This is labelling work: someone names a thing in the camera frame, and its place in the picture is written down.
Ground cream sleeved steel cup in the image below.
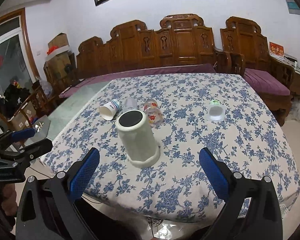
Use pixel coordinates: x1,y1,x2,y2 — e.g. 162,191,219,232
115,109,160,169

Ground white paper cup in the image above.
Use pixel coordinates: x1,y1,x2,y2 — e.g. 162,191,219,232
99,99,121,121

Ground green lidded plastic cup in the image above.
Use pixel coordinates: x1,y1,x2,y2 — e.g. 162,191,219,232
207,100,226,122

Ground frosted plastic cup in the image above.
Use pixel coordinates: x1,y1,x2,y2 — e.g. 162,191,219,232
122,98,138,113

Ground left human hand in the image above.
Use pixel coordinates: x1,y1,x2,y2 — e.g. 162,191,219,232
0,184,18,216

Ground stacked cardboard boxes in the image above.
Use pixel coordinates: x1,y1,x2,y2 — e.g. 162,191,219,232
44,33,76,86

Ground purple sofa cushion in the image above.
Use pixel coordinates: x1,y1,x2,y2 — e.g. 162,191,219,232
59,63,216,99

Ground blue floral tablecloth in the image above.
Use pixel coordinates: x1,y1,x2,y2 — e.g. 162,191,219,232
41,73,300,222

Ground purple armchair cushion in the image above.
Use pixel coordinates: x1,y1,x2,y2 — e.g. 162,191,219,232
243,68,290,96

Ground carved wooden armchair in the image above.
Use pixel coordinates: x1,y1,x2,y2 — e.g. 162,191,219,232
220,16,292,126

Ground clear glass red print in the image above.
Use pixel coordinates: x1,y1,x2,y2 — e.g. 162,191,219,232
143,99,163,127

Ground wooden side table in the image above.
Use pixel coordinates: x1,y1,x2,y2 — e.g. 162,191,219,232
269,57,300,97

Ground red paper box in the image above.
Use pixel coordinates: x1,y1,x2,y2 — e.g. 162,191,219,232
269,42,285,58

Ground carved wooden sofa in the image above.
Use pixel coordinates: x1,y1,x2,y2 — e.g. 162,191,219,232
77,14,231,78

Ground wall electrical panel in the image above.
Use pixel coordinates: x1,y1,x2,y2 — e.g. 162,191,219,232
286,0,300,15

